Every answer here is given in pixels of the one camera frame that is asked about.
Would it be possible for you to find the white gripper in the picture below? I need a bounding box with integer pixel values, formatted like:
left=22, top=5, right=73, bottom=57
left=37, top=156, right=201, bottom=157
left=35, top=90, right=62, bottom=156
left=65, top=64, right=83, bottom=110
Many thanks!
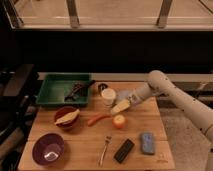
left=110, top=90, right=137, bottom=115

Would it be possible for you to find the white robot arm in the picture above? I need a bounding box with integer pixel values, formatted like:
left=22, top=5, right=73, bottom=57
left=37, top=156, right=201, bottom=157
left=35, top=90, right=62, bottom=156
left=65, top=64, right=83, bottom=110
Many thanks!
left=110, top=70, right=213, bottom=171

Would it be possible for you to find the white metal cup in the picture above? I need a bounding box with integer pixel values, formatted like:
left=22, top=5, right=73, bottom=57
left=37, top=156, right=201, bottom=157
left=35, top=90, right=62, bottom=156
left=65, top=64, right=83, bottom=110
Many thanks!
left=101, top=88, right=116, bottom=107

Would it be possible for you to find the small dark cup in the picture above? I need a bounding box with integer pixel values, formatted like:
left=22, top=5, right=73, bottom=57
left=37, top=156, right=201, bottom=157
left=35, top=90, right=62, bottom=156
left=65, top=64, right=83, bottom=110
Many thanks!
left=98, top=83, right=108, bottom=93

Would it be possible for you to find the orange apple fruit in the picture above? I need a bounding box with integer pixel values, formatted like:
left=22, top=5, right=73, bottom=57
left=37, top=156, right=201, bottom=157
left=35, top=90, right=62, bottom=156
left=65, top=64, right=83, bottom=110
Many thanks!
left=112, top=114, right=127, bottom=129

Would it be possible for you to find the silver fork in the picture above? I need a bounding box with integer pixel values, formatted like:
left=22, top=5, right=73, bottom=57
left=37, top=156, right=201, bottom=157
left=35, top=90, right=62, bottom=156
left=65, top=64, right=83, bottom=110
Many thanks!
left=98, top=136, right=112, bottom=166

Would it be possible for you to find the black rectangular block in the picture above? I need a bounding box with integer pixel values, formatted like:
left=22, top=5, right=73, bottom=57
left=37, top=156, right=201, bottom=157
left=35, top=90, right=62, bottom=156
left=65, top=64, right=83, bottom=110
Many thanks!
left=114, top=139, right=135, bottom=163

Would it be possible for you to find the blue sponge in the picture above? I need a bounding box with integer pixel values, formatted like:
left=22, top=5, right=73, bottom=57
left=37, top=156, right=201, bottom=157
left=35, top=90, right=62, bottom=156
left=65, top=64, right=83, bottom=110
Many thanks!
left=140, top=132, right=155, bottom=155

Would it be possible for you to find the dark utensil in tray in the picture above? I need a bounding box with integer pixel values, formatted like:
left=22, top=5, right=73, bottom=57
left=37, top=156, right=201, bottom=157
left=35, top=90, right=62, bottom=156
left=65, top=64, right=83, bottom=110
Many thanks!
left=64, top=80, right=95, bottom=101

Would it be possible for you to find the wooden cutting board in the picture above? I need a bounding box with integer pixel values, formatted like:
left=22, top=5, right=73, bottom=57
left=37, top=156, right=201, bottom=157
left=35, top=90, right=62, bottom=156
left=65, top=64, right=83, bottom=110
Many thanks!
left=18, top=86, right=175, bottom=171

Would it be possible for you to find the red bowl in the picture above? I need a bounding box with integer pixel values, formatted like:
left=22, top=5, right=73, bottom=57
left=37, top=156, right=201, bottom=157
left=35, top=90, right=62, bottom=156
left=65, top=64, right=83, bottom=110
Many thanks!
left=54, top=106, right=80, bottom=130

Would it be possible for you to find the green plastic tray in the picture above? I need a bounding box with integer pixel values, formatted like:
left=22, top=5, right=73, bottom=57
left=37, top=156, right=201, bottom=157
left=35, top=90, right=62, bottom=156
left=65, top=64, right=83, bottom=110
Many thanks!
left=36, top=73, right=91, bottom=107

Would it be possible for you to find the purple bowl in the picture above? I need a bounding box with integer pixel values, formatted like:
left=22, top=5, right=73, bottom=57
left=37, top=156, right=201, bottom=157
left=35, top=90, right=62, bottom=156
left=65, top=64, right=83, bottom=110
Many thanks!
left=32, top=133, right=65, bottom=166

